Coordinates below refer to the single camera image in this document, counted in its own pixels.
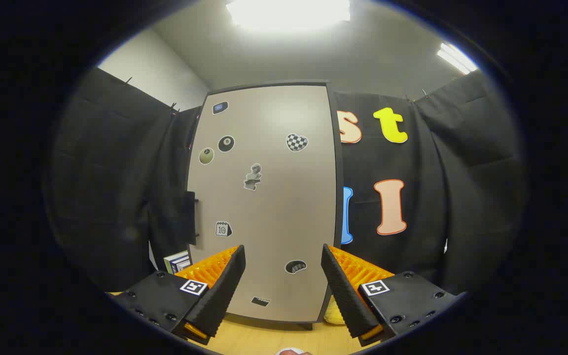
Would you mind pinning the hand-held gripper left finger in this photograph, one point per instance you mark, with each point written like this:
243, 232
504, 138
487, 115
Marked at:
225, 286

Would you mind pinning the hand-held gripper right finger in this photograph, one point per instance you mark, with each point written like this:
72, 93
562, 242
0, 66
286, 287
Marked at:
343, 291

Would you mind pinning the beige shoe cabinet door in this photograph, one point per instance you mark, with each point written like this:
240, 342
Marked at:
274, 212

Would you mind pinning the dark grey shoe cabinet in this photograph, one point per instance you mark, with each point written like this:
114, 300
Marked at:
339, 197

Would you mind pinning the yellow plush toy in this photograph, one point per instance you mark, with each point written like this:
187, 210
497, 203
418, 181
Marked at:
333, 313

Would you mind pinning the white book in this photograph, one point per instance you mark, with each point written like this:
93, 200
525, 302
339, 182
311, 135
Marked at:
181, 259

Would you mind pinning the dark blue book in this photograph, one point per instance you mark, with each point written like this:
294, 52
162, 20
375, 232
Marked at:
173, 265

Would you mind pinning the black backdrop cloth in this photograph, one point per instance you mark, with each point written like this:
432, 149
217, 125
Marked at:
116, 172

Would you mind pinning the ceiling light tube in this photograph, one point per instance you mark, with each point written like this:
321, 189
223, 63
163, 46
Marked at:
456, 58

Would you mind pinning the ceiling light panel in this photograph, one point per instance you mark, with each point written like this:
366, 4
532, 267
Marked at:
289, 12

